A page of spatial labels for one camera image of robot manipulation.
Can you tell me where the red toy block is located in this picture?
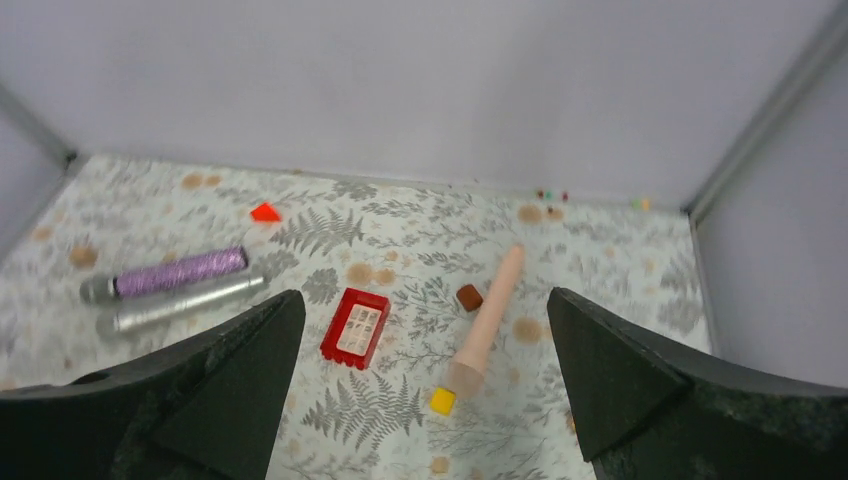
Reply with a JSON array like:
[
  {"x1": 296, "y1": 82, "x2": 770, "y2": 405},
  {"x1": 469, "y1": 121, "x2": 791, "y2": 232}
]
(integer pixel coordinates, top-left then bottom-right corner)
[{"x1": 250, "y1": 202, "x2": 282, "y2": 223}]

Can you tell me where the yellow cube block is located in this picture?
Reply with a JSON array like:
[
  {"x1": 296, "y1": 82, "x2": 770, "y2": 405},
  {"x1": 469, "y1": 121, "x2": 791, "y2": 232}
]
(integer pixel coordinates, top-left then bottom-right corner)
[{"x1": 429, "y1": 387, "x2": 456, "y2": 416}]

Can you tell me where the purple glitter toy microphone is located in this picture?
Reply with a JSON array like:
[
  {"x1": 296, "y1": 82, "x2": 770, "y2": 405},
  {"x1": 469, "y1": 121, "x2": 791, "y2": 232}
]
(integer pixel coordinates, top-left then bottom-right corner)
[{"x1": 79, "y1": 246, "x2": 249, "y2": 304}]

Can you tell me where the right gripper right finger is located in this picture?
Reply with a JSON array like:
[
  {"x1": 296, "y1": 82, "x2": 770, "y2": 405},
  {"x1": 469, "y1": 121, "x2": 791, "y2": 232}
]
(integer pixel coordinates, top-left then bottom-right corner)
[{"x1": 547, "y1": 288, "x2": 847, "y2": 479}]

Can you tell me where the silver toy microphone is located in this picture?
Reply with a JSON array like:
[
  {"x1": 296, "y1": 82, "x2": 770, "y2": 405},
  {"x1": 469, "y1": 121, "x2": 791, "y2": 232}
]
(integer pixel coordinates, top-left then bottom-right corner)
[{"x1": 95, "y1": 273, "x2": 268, "y2": 338}]

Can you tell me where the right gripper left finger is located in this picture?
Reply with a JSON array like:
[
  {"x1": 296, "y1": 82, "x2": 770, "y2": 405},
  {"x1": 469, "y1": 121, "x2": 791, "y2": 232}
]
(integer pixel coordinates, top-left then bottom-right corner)
[{"x1": 1, "y1": 290, "x2": 306, "y2": 479}]

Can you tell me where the red window brick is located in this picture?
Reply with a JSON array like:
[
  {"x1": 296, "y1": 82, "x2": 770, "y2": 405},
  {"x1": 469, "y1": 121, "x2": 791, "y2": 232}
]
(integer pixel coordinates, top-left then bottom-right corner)
[{"x1": 320, "y1": 288, "x2": 391, "y2": 370}]

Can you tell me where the floral table mat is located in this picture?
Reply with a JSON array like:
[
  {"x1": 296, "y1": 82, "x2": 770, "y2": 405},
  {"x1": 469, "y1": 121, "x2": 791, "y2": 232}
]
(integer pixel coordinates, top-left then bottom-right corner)
[{"x1": 1, "y1": 156, "x2": 710, "y2": 479}]

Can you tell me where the brown cube block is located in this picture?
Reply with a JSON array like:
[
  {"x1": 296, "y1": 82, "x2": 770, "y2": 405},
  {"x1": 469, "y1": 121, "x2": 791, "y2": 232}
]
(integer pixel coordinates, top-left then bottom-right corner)
[{"x1": 456, "y1": 284, "x2": 484, "y2": 312}]

